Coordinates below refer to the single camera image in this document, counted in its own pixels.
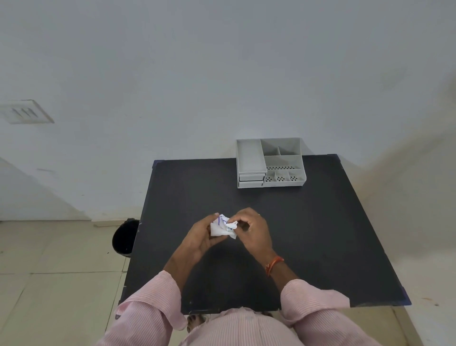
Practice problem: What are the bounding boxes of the person's left forearm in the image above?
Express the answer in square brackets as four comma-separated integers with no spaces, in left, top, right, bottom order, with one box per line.
[163,250,204,291]

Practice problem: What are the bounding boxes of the white wall switch plate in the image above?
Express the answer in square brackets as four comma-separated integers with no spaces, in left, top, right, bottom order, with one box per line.
[0,99,55,125]

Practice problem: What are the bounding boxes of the person's right forearm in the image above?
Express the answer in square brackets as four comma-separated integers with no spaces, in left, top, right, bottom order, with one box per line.
[262,255,301,295]

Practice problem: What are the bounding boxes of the person's bare foot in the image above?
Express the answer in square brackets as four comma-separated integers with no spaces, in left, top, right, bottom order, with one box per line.
[187,314,209,334]

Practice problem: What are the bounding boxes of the grey plastic desk organizer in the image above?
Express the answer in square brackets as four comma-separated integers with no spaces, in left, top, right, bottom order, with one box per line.
[236,137,307,189]

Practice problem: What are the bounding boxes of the orange thread bracelet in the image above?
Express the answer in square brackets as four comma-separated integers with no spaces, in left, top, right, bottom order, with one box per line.
[265,255,285,277]

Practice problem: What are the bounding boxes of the person's left hand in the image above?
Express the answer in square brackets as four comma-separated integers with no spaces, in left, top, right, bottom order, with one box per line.
[177,213,229,261]

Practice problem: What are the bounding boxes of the person's right hand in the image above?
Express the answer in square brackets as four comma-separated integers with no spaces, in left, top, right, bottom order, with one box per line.
[227,208,278,267]

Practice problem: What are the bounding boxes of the black waste bin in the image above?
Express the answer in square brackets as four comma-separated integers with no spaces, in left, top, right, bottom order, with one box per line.
[112,218,140,258]

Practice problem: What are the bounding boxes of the pink striped shirt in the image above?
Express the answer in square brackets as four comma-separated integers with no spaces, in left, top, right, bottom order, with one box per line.
[95,270,384,346]

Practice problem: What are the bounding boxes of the white paper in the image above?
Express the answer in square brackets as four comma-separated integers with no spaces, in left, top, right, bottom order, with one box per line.
[210,214,239,240]

